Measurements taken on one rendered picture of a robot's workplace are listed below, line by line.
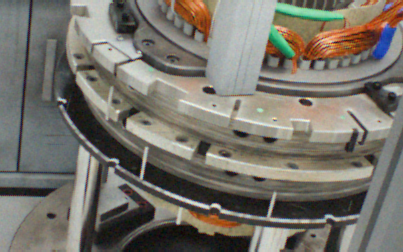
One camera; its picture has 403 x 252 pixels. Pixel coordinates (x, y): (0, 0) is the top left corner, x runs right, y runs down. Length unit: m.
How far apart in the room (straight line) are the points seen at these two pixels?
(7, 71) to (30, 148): 0.10
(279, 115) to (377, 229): 0.41
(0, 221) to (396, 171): 0.79
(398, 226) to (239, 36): 0.41
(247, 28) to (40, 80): 0.37
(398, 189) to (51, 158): 0.80
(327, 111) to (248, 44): 0.08
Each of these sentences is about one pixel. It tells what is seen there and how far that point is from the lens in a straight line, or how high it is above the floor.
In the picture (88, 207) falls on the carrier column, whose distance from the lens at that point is 0.83.
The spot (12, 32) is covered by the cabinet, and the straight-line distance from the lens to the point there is 0.91.
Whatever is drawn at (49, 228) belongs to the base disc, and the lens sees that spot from 0.95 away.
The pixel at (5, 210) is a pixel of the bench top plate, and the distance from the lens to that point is 1.00.
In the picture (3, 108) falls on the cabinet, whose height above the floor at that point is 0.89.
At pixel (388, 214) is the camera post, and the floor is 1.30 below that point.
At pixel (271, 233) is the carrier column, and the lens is 0.71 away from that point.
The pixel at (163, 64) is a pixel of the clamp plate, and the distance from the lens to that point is 0.65.
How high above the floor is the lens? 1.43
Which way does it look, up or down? 33 degrees down
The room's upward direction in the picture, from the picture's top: 12 degrees clockwise
